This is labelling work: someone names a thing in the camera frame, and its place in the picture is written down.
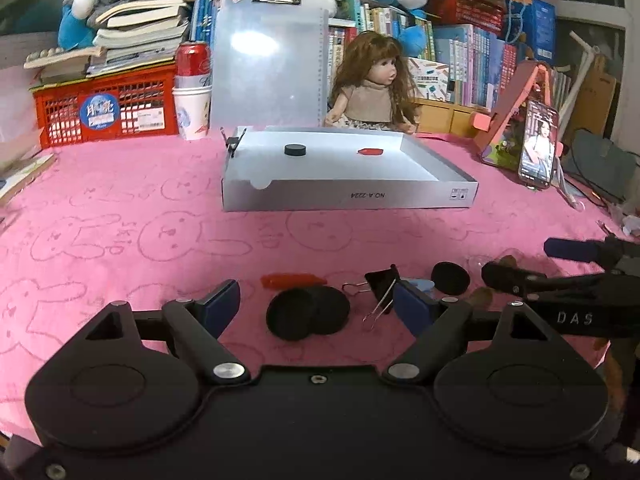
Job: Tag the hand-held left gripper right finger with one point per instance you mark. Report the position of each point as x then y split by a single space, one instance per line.
412 310

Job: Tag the stack of worn books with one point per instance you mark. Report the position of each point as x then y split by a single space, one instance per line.
135 25

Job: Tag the red drink can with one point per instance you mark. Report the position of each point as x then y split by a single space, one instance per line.
194 60

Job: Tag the black round disc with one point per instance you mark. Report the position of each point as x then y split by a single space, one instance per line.
290 317
450 278
332 310
295 150

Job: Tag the red plastic basket blue label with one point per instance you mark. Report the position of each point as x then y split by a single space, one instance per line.
100 105

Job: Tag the brown cardboard sheet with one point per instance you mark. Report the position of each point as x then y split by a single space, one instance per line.
595 100

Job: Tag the silver cardboard box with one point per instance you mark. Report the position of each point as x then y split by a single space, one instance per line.
350 195

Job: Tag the flat hardcover book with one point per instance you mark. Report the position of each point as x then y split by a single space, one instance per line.
25 177

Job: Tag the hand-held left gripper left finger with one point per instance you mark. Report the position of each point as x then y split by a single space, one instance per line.
222 306

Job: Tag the crumpled white paper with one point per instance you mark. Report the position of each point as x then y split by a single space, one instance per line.
631 225

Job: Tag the dark grey bag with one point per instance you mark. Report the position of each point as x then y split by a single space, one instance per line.
600 165

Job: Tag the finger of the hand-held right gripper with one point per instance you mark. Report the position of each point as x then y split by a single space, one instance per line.
570 250
505 277

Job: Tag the pink rabbit-print blanket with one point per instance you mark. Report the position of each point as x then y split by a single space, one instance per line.
150 240

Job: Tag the row of colourful books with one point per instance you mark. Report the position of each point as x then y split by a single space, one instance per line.
475 65

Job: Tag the white printed paper cup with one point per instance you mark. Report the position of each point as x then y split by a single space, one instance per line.
191 110

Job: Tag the blue paper bag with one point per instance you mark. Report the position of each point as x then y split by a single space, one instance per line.
535 25

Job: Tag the black binder clip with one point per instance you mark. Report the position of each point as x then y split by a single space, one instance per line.
382 282
232 144

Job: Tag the blue white plush toy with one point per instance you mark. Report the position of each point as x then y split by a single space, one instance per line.
75 20

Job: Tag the translucent clipboard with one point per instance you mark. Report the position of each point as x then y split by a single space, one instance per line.
270 60

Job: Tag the smartphone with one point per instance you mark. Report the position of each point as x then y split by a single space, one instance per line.
539 145

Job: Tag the wooden drawer shelf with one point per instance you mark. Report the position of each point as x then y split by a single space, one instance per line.
450 117

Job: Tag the brown-haired doll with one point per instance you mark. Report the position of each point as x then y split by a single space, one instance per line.
367 100

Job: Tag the white pencil-print box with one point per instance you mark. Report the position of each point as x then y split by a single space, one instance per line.
435 80

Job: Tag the brown walnut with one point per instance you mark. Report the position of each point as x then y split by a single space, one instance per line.
481 299
506 260

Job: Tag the row of blue textbooks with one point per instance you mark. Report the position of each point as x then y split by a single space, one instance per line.
202 15

